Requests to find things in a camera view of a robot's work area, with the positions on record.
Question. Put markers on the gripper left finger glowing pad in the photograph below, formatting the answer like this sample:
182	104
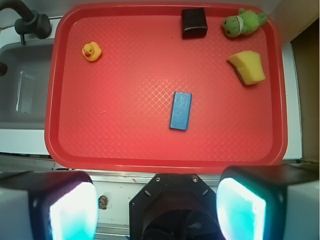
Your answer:
55	205

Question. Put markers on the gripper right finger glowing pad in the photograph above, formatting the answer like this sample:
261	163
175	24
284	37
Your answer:
270	202

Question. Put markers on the blue rectangular block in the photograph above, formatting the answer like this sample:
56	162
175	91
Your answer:
180	112

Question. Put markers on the dark brown block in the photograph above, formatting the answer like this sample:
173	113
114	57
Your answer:
194	23

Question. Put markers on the small brown debris clump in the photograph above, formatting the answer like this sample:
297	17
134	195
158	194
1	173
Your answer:
103	202

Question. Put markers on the grey sink basin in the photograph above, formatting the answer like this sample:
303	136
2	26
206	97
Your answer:
24	87

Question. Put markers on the yellow sponge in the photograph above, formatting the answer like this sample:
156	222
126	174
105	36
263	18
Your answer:
248	66

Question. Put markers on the red plastic tray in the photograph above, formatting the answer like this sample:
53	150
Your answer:
114	113

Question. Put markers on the yellow rubber duck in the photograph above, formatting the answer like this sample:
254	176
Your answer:
91	51

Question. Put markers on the green plush toy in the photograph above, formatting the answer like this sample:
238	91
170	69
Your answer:
244	23

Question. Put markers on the black faucet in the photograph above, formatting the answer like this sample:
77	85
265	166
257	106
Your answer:
30	21

